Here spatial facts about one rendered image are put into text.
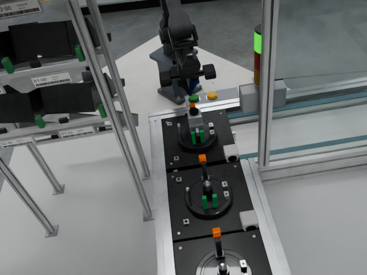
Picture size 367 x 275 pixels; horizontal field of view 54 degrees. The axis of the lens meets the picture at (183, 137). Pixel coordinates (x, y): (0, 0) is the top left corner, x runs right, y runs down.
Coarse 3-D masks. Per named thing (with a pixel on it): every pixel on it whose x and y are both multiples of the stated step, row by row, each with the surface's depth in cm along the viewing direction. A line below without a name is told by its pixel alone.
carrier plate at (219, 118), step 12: (168, 120) 133; (180, 120) 132; (216, 120) 130; (168, 132) 129; (228, 132) 125; (168, 144) 125; (216, 144) 122; (228, 144) 121; (168, 156) 121; (180, 156) 120; (192, 156) 120; (216, 156) 118; (168, 168) 117; (180, 168) 118; (192, 168) 118
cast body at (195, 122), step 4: (192, 108) 117; (196, 108) 117; (188, 112) 118; (192, 112) 116; (196, 112) 116; (200, 112) 117; (188, 116) 116; (192, 116) 116; (196, 116) 116; (200, 116) 116; (188, 120) 116; (192, 120) 116; (196, 120) 116; (200, 120) 116; (192, 124) 117; (196, 124) 118; (200, 124) 117; (192, 128) 118; (196, 128) 118; (200, 128) 118; (196, 132) 117
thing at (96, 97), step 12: (60, 84) 88; (72, 84) 87; (84, 84) 87; (108, 84) 99; (48, 96) 89; (60, 96) 89; (72, 96) 88; (84, 96) 88; (96, 96) 90; (48, 108) 90; (60, 108) 90; (72, 108) 90; (84, 108) 89; (96, 108) 90
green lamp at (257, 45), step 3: (255, 33) 85; (255, 36) 86; (258, 36) 85; (255, 39) 86; (258, 39) 85; (255, 42) 87; (258, 42) 86; (255, 45) 87; (258, 45) 86; (255, 48) 88; (258, 48) 87; (258, 51) 87
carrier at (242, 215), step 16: (176, 176) 115; (192, 176) 114; (208, 176) 109; (224, 176) 112; (240, 176) 111; (176, 192) 110; (192, 192) 107; (208, 192) 103; (224, 192) 104; (240, 192) 107; (176, 208) 106; (192, 208) 103; (208, 208) 103; (224, 208) 102; (240, 208) 104; (176, 224) 103; (192, 224) 102; (208, 224) 101; (224, 224) 101; (240, 224) 100; (256, 224) 98; (176, 240) 99
